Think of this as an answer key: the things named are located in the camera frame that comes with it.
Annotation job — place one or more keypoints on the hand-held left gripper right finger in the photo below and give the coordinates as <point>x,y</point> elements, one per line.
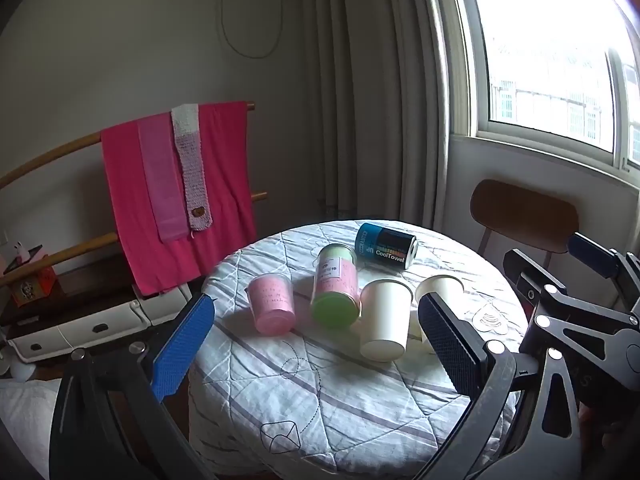
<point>450,345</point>

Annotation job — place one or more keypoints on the round table with quilted cloth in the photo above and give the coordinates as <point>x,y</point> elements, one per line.
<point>300,400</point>

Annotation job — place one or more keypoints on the hot pink towel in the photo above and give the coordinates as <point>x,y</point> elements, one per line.
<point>225,185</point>

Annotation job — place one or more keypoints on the blue towel canister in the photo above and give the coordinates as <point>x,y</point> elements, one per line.
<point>380,245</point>

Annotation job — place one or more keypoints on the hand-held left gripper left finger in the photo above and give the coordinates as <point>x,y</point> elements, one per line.
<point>177,355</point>

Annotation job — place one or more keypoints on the lilac knitted scarf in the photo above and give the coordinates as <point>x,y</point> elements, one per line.
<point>195,170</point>

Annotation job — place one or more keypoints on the wooden towel rack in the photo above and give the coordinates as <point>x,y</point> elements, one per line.
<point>50,155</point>

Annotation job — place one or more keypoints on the light pink cloth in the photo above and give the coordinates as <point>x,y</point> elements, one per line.
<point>160,180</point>

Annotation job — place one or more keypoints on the pink plastic cup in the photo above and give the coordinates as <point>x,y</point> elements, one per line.
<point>272,305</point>

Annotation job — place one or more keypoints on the green and pink canister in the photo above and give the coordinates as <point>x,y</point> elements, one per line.
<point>334,305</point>

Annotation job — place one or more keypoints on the white pillow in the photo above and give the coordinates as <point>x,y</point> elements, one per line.
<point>25,410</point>

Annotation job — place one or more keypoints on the grey curtain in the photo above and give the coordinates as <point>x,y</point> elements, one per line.
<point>375,85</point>

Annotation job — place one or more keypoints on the orange tissue box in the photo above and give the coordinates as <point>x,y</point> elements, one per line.
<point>30,285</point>

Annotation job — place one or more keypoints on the white drawer cabinet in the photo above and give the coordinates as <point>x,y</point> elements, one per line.
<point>100,317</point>

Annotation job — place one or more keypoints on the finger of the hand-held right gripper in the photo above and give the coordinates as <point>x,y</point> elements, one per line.
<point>592,256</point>
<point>532,275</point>

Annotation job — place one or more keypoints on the white framed window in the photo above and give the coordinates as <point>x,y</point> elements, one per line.
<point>550,35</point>

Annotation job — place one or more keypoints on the white paper cup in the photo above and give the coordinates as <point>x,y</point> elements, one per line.
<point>442,285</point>
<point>382,317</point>

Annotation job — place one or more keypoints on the brown wooden chair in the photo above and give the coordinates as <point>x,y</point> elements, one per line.
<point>525,215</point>

